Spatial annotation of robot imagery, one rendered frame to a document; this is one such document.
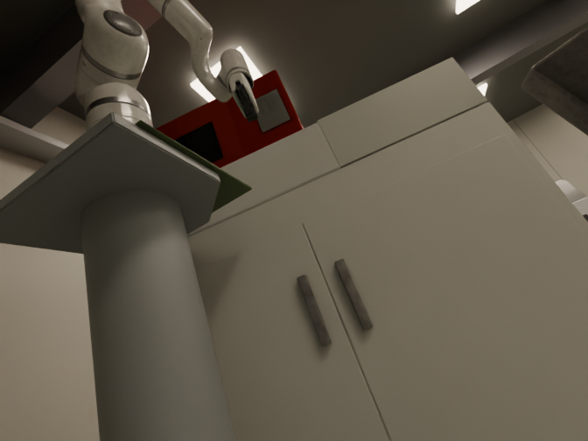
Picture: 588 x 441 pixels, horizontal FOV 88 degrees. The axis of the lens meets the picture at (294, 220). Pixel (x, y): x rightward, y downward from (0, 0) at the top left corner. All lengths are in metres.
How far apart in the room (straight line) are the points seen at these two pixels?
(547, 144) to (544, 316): 7.30
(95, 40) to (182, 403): 0.68
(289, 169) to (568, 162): 7.32
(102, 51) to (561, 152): 7.68
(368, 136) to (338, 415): 0.57
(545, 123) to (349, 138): 7.46
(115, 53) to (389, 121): 0.60
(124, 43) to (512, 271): 0.86
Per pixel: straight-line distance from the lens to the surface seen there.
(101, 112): 0.70
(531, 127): 8.03
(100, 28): 0.80
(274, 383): 0.66
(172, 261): 0.50
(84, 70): 0.86
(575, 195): 6.60
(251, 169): 0.77
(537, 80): 2.95
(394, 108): 0.80
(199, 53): 1.15
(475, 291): 0.66
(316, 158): 0.73
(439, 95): 0.82
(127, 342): 0.47
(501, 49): 5.04
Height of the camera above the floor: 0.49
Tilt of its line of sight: 22 degrees up
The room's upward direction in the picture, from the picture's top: 22 degrees counter-clockwise
